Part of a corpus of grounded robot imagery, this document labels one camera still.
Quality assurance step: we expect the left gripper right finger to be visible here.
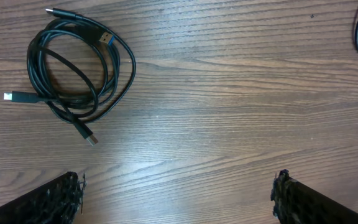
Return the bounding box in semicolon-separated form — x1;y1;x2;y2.
270;169;358;224

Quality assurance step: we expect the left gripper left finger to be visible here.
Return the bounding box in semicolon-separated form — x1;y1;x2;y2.
0;172;86;224

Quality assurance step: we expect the black cable staying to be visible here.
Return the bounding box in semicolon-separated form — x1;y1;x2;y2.
2;7;137;147

